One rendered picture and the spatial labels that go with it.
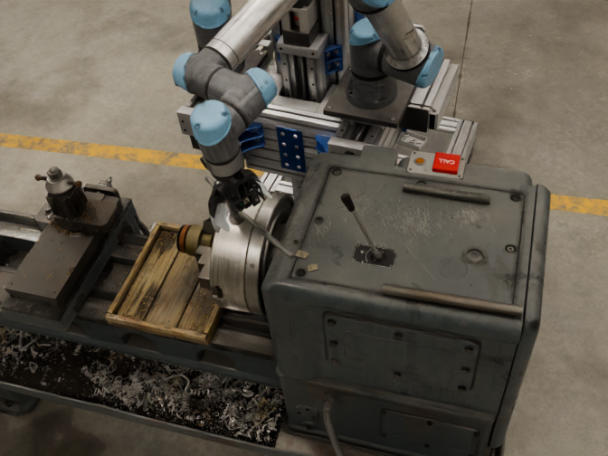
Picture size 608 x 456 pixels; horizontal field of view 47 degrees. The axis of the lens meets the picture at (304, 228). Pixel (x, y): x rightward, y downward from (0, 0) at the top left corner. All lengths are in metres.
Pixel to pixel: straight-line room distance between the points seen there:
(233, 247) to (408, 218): 0.41
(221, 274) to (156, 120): 2.42
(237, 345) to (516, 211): 0.80
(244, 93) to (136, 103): 2.85
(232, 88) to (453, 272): 0.60
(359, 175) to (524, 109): 2.32
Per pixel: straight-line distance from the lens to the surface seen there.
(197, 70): 1.42
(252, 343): 1.88
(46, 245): 2.13
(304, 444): 2.09
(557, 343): 2.96
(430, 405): 1.77
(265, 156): 2.32
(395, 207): 1.62
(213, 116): 1.29
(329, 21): 2.15
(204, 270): 1.73
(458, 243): 1.55
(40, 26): 5.13
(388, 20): 1.66
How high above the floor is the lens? 2.44
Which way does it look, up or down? 48 degrees down
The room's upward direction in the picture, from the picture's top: 7 degrees counter-clockwise
